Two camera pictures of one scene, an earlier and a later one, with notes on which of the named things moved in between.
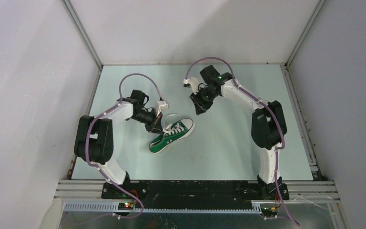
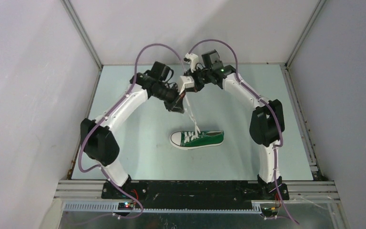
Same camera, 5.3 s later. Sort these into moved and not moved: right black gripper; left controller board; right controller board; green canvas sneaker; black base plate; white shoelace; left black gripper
Moved: white shoelace; left black gripper; right black gripper; green canvas sneaker
Not moved: black base plate; left controller board; right controller board
